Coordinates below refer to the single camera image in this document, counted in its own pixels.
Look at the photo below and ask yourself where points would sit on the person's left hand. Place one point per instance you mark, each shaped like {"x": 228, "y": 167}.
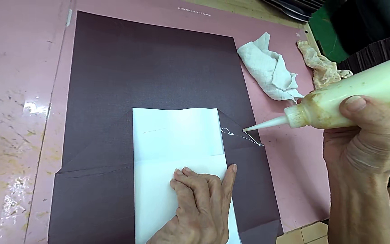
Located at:
{"x": 200, "y": 206}

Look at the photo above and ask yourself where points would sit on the person's right hand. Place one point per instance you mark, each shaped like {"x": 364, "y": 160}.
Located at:
{"x": 374, "y": 149}

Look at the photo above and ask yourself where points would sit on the person's right thumb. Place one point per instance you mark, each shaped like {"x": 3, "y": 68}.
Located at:
{"x": 366, "y": 108}

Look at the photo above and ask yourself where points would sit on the person's left fingers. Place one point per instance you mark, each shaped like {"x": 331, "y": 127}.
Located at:
{"x": 200, "y": 192}

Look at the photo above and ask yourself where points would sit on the translucent glue bottle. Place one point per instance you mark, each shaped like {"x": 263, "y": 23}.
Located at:
{"x": 333, "y": 101}

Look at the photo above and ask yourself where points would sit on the white paper sheet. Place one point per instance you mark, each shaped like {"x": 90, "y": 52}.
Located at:
{"x": 161, "y": 183}

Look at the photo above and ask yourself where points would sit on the person's right forearm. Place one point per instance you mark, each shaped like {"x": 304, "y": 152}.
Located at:
{"x": 359, "y": 206}

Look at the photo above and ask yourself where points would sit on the pile of dark folded pieces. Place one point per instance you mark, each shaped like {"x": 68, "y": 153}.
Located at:
{"x": 367, "y": 56}

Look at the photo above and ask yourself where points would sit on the beige stained cloth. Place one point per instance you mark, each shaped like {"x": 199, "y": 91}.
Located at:
{"x": 323, "y": 69}

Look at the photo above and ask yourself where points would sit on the green surface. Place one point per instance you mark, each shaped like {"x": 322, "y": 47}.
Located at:
{"x": 327, "y": 34}

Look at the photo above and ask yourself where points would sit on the large black object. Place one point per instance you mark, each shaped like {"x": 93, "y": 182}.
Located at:
{"x": 371, "y": 20}

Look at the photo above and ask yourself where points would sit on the pink mat with white print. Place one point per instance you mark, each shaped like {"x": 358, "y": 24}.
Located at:
{"x": 293, "y": 162}

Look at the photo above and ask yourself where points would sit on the white crumpled cloth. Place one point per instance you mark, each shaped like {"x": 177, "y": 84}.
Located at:
{"x": 266, "y": 67}

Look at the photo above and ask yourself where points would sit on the stack of dark sheets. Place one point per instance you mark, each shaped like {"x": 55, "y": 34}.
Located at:
{"x": 298, "y": 9}

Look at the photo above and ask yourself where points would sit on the dark purple cover sheet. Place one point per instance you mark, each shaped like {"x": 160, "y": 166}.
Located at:
{"x": 124, "y": 71}

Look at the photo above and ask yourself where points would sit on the small strip of tape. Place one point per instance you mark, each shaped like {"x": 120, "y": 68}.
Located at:
{"x": 69, "y": 18}

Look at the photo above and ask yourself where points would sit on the pink mat with glue stains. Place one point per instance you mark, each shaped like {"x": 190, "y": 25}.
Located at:
{"x": 5, "y": 84}

